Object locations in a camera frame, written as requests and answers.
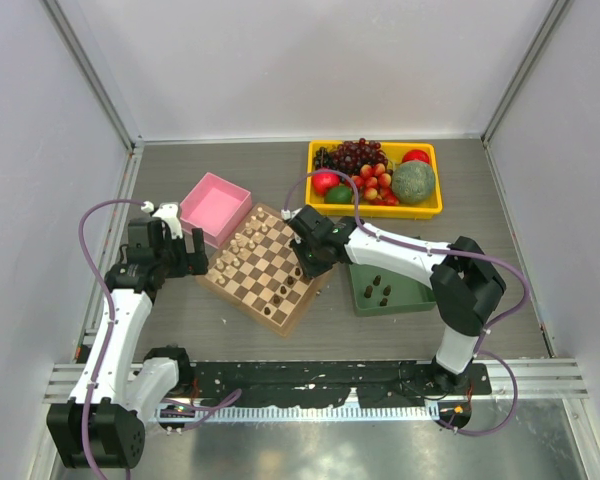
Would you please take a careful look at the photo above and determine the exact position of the green piece tray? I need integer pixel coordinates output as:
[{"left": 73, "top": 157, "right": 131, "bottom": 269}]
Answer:
[{"left": 347, "top": 237, "right": 439, "bottom": 318}]

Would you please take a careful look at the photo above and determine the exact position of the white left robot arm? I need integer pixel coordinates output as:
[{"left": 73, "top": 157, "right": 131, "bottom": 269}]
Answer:
[{"left": 46, "top": 201, "right": 209, "bottom": 479}]

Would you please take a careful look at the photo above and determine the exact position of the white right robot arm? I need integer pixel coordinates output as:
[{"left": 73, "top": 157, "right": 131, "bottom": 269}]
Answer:
[{"left": 281, "top": 205, "right": 506, "bottom": 394}]

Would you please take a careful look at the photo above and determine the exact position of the green lime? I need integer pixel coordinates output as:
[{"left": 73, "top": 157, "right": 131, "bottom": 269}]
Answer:
[{"left": 324, "top": 185, "right": 353, "bottom": 204}]

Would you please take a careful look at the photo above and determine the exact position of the pink open box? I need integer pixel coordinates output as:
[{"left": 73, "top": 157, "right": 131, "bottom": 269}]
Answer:
[{"left": 180, "top": 172, "right": 252, "bottom": 248}]

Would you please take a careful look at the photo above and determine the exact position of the red apple left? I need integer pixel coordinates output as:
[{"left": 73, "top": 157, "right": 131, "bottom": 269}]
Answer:
[{"left": 311, "top": 168, "right": 340, "bottom": 197}]

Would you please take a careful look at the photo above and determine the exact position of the red apple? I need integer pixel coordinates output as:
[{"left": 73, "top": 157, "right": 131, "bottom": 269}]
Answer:
[
  {"left": 402, "top": 149, "right": 431, "bottom": 164},
  {"left": 311, "top": 168, "right": 340, "bottom": 197}
]

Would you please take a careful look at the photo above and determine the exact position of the wooden chessboard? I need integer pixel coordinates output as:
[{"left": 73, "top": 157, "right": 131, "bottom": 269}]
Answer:
[{"left": 197, "top": 203, "right": 331, "bottom": 337}]

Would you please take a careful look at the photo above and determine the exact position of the red cherry pile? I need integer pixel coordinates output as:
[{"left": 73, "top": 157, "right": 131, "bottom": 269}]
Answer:
[{"left": 352, "top": 163, "right": 399, "bottom": 207}]

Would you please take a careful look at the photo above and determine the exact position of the dark grape bunch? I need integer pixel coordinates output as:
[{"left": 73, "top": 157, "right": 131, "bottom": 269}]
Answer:
[{"left": 313, "top": 138, "right": 389, "bottom": 176}]

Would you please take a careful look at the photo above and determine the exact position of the green cantaloupe melon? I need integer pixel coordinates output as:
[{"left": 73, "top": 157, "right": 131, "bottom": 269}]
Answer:
[{"left": 391, "top": 160, "right": 436, "bottom": 205}]

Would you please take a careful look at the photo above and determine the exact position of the yellow fruit tray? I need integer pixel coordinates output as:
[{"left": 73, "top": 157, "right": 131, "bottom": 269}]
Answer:
[{"left": 305, "top": 138, "right": 443, "bottom": 219}]

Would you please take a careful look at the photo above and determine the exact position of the red apple right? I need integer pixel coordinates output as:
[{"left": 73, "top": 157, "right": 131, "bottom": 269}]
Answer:
[{"left": 402, "top": 149, "right": 431, "bottom": 164}]

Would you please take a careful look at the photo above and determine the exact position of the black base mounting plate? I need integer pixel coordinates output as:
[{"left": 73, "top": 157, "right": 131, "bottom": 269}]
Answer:
[{"left": 165, "top": 360, "right": 492, "bottom": 409}]

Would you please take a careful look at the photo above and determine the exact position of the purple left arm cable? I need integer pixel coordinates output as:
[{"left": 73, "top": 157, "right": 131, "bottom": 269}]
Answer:
[{"left": 77, "top": 198, "right": 154, "bottom": 480}]

